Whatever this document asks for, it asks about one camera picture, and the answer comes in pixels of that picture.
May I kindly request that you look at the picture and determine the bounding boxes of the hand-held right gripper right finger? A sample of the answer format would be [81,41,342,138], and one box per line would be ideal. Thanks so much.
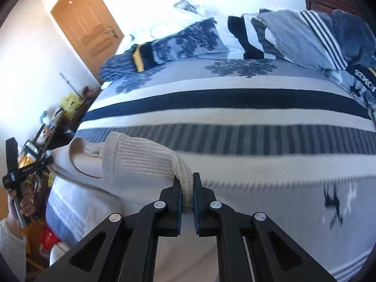
[192,172,338,282]

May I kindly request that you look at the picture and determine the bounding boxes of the person's left hand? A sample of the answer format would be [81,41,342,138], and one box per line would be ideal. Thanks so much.
[7,188,36,221]

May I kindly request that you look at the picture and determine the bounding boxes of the blue striped bed sheet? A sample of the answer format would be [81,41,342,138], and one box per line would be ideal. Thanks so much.
[45,56,376,282]

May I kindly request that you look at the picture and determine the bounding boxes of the navy white striped pillow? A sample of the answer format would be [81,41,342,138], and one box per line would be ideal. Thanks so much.
[227,14,284,61]

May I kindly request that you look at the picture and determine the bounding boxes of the cream knit sweater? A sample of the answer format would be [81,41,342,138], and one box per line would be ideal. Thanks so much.
[47,132,194,215]

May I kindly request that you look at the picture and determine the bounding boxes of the thin black stick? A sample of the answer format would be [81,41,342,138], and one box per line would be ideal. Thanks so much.
[59,72,80,96]

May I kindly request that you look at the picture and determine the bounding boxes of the white crumpled duvet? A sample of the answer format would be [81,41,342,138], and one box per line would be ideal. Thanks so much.
[119,0,244,58]

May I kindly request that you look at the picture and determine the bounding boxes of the red plastic bag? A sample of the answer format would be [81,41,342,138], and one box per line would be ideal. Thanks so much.
[39,226,60,249]

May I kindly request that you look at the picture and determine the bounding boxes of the dark wooden side table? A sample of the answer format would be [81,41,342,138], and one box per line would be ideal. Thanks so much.
[28,86,102,165]

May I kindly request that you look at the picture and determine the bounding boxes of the blue floral folded quilt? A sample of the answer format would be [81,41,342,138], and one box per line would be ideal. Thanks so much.
[100,18,230,83]

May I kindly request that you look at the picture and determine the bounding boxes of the floral pillow with yellow stripe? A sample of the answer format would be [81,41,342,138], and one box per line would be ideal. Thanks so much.
[322,65,376,125]

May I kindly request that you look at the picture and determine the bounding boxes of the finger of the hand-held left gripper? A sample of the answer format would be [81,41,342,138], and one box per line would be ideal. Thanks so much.
[6,137,19,177]
[16,156,55,177]

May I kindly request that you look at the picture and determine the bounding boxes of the wooden door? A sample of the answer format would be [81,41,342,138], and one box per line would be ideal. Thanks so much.
[51,0,124,77]

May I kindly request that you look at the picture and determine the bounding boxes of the dark blue cloth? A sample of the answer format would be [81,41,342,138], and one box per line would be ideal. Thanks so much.
[330,9,376,69]

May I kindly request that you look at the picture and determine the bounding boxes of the yellow plastic bag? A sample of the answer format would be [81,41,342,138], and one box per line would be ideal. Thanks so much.
[61,92,83,116]

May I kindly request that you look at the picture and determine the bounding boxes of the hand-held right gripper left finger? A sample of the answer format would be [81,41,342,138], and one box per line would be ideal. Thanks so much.
[35,175,184,282]

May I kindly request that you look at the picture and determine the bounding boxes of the grey garment with white stripes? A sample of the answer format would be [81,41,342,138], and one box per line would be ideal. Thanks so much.
[258,9,351,70]

